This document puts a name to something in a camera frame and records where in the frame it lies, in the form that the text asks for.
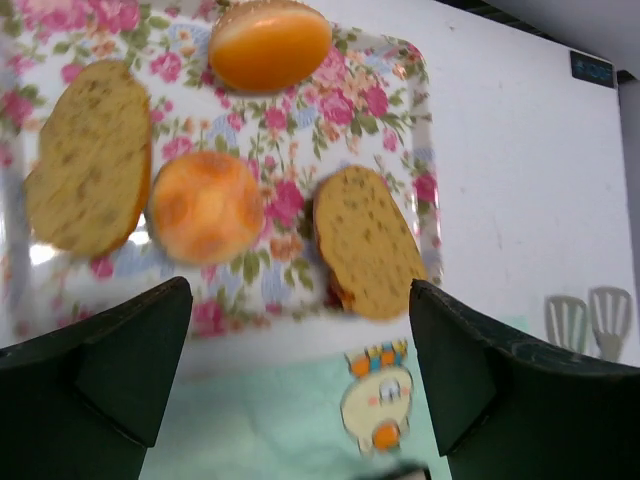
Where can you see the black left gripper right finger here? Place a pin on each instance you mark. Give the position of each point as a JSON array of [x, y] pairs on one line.
[[506, 405]]

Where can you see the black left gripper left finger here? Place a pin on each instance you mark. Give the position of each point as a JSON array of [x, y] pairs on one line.
[[87, 401]]

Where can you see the metal slotted tongs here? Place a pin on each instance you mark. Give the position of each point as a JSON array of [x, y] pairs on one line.
[[598, 326]]

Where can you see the seeded bread sandwich slice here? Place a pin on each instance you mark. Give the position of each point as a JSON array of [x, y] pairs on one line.
[[366, 243]]

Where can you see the round orange bread roll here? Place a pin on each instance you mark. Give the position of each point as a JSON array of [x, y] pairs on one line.
[[205, 208]]

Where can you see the large seeded bread slice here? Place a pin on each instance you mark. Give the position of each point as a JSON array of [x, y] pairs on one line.
[[93, 175]]

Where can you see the mint green cartoon placemat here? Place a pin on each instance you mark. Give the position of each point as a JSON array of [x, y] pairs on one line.
[[325, 398]]

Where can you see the blue table label sticker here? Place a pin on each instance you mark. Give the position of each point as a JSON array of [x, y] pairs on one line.
[[592, 70]]

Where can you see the smooth orange bun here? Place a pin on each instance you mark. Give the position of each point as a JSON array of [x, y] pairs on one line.
[[267, 46]]

